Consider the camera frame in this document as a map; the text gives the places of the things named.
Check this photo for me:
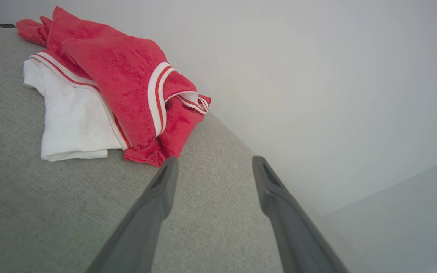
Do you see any red and white basketball jersey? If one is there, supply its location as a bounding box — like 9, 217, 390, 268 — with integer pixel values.
16, 6, 211, 168

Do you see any grey fabric sofa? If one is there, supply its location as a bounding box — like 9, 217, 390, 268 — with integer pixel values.
0, 28, 359, 273

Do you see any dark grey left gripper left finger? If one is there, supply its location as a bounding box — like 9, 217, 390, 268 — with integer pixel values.
86, 157, 179, 273

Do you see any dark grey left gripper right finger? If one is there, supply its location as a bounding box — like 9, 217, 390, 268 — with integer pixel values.
252, 156, 350, 273

